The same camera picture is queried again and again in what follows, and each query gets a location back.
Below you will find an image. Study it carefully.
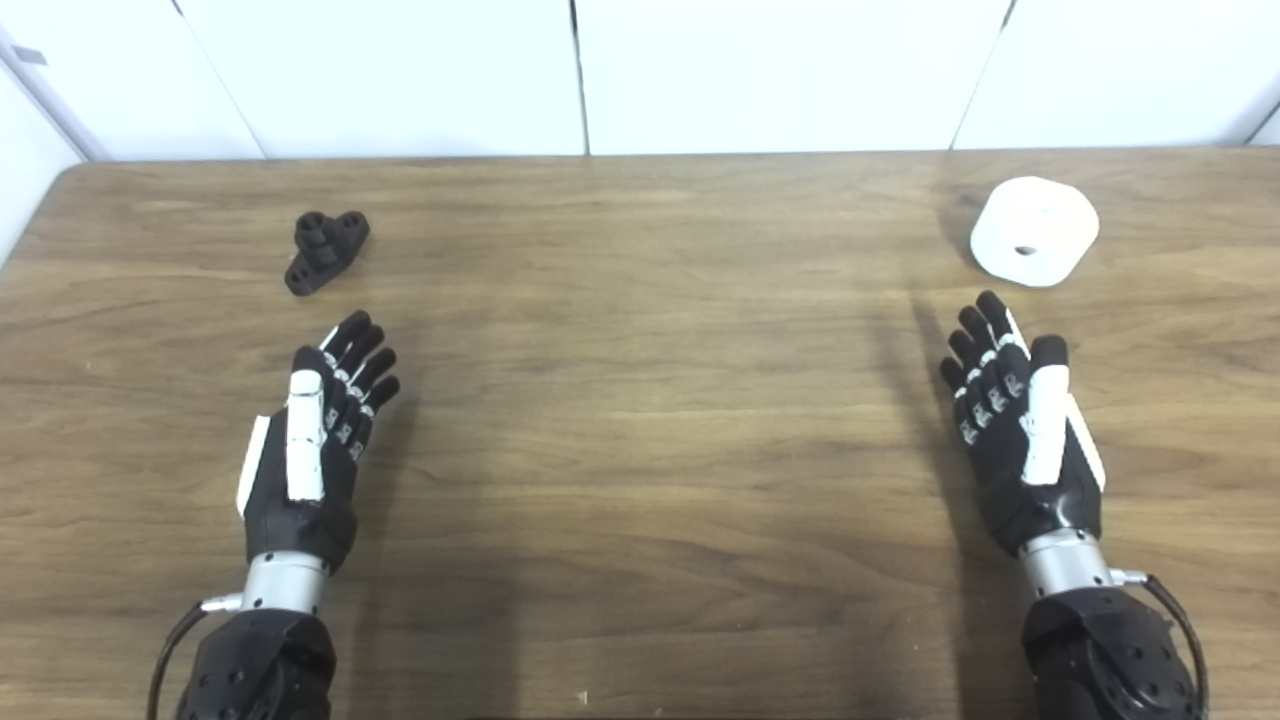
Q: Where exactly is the round white plastic piece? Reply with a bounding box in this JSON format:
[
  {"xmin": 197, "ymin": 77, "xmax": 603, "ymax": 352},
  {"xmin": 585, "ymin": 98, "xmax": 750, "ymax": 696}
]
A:
[{"xmin": 969, "ymin": 176, "xmax": 1101, "ymax": 289}]

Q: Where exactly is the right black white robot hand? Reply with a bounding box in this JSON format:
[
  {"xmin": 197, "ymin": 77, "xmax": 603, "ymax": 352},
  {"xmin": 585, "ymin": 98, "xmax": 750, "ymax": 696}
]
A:
[{"xmin": 939, "ymin": 290, "xmax": 1107, "ymax": 559}]

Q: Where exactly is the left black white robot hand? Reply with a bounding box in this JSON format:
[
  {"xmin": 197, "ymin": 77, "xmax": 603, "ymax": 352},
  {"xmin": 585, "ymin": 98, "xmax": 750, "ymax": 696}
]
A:
[{"xmin": 236, "ymin": 310, "xmax": 402, "ymax": 576}]

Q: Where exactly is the black flanged holder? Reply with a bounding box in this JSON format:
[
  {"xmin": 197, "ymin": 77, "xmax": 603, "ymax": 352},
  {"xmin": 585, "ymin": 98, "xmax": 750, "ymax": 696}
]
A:
[{"xmin": 284, "ymin": 210, "xmax": 371, "ymax": 297}]

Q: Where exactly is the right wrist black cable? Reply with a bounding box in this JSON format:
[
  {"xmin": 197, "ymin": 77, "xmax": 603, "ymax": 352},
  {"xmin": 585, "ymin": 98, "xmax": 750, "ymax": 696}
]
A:
[{"xmin": 1110, "ymin": 568, "xmax": 1211, "ymax": 720}]

